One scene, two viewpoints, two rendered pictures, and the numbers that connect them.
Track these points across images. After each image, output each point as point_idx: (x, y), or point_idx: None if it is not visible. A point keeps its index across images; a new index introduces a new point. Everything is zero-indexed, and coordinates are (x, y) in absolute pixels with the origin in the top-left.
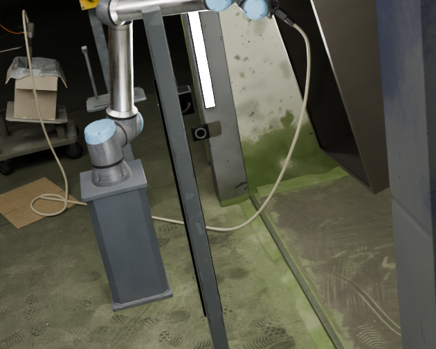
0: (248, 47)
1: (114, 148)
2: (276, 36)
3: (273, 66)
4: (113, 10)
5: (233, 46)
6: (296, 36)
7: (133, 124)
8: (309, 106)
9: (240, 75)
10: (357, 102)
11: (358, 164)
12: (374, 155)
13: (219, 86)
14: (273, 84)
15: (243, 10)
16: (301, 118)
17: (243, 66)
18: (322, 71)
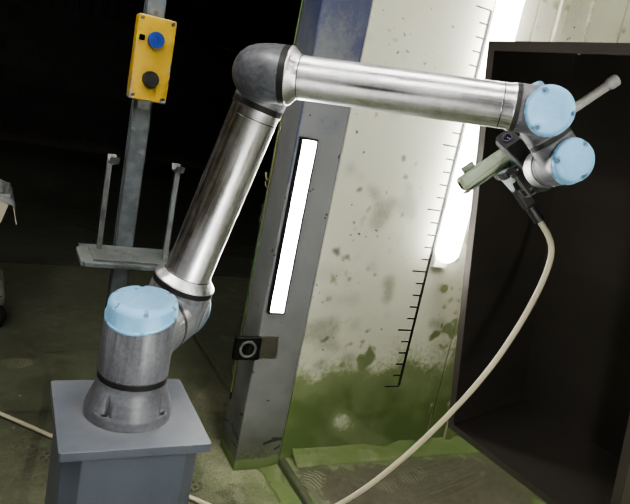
0: (355, 241)
1: (164, 353)
2: (394, 238)
3: (376, 280)
4: (292, 65)
5: (337, 234)
6: (486, 244)
7: (200, 313)
8: (461, 356)
9: (330, 279)
10: None
11: (537, 473)
12: None
13: (298, 285)
14: (366, 305)
15: (552, 157)
16: (483, 377)
17: (339, 267)
18: (494, 309)
